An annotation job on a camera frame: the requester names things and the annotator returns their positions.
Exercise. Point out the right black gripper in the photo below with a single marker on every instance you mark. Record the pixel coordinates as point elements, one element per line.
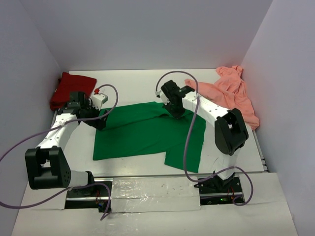
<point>176,115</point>

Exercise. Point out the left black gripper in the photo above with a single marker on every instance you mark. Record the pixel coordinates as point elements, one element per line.
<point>99,124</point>

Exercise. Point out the green t-shirt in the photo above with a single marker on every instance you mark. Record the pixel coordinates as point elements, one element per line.
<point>147,128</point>

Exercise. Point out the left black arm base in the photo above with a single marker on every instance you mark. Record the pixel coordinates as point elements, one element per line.
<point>95,197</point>

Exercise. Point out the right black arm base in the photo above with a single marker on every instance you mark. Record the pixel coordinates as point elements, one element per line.
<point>220,192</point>

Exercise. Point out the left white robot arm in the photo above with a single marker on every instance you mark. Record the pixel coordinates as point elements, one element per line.
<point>47,167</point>

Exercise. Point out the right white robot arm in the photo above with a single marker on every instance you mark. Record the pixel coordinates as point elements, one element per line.
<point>230,132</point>

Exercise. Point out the red folded t-shirt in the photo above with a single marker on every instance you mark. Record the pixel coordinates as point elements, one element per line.
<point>70,83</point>

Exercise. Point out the salmon pink t-shirt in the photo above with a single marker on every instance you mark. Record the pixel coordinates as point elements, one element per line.
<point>229,91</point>

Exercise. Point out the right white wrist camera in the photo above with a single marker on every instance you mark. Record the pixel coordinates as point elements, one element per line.
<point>160,94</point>

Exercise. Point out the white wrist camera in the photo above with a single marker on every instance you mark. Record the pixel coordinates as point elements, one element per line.
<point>160,94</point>
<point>98,99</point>

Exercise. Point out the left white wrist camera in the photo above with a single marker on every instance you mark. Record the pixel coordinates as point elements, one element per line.
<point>98,99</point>

